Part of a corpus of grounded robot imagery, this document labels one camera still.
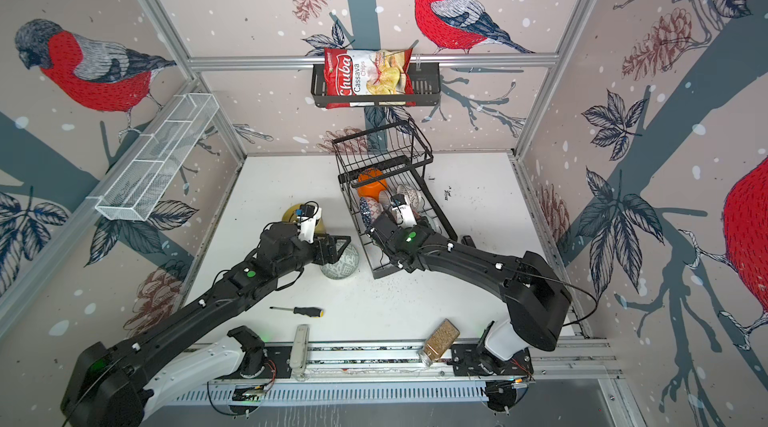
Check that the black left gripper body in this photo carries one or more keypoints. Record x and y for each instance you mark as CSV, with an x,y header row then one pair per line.
x,y
320,256

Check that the orange white patterned bowl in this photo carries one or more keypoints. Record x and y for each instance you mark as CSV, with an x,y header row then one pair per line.
x,y
344,267

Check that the blue triangle patterned bowl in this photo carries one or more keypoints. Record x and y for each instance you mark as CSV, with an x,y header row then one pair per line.
x,y
370,210

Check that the orange plastic bowl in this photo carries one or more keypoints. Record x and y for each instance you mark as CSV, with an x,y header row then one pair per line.
x,y
371,183

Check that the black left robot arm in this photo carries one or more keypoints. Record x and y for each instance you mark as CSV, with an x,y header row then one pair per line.
x,y
110,386

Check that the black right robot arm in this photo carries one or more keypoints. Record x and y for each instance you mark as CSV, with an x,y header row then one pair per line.
x,y
536,300

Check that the grey metal bar tool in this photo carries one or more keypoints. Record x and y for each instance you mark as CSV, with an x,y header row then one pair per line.
x,y
299,353

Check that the glass jar of grains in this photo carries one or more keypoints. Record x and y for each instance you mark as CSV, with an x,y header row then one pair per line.
x,y
438,343

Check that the red cassava chips bag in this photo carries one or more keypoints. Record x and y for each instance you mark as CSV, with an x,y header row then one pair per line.
x,y
355,73

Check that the yellow black handled screwdriver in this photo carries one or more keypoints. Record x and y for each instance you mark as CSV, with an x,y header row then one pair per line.
x,y
311,312

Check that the black wire dish rack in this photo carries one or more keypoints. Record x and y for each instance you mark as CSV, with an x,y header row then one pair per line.
x,y
383,172

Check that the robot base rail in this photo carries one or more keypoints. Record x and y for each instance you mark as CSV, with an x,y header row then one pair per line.
x,y
371,372

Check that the black wall wire basket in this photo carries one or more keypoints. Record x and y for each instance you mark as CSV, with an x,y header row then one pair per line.
x,y
424,79

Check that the white mesh wall shelf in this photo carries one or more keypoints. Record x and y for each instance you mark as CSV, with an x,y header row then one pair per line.
x,y
140,186

